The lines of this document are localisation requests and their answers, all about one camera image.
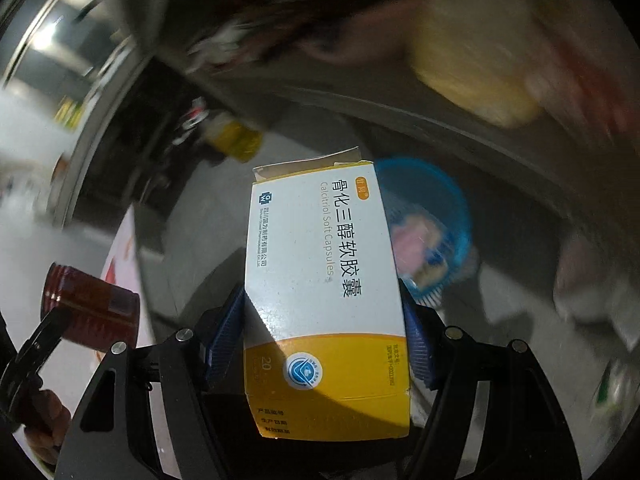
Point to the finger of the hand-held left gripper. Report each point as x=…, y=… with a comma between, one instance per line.
x=47, y=340

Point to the concrete kitchen counter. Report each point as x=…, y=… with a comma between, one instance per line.
x=325, y=90

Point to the person's left hand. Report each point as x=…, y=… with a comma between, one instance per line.
x=47, y=420

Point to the yellow bag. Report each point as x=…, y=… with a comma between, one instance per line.
x=470, y=70

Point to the yellow oil bottle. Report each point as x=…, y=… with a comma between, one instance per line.
x=235, y=137

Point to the dark red bottle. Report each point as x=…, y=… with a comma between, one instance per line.
x=95, y=310

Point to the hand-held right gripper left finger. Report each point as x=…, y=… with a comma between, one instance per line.
x=227, y=340

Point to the green white packet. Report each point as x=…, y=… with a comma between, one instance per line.
x=612, y=390

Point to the white yellow medicine box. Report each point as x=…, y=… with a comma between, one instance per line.
x=320, y=280

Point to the red snack bag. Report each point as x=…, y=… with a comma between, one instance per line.
x=415, y=242

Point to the blue plastic basket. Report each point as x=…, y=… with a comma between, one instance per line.
x=450, y=220

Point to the pink white plastic bag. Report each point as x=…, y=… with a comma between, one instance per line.
x=590, y=285

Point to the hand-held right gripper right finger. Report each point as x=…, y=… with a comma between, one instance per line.
x=417, y=345

